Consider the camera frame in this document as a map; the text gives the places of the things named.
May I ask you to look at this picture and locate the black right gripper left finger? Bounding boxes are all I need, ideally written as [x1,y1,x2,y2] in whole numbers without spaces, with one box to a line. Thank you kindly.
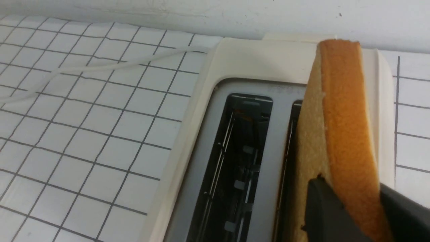
[301,174,372,242]

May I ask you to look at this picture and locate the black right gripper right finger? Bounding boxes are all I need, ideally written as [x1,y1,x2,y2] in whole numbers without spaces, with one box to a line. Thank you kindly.
[380,184,430,242]

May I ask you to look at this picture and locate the cream white toaster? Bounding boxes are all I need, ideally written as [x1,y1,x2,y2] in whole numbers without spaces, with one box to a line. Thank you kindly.
[139,34,394,242]

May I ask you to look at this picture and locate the white checkered tablecloth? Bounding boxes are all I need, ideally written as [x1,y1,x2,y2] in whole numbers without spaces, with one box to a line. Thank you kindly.
[1,15,429,242]

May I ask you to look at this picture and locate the white toaster power cord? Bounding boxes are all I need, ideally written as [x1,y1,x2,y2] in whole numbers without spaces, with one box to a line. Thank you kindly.
[0,47,215,103]

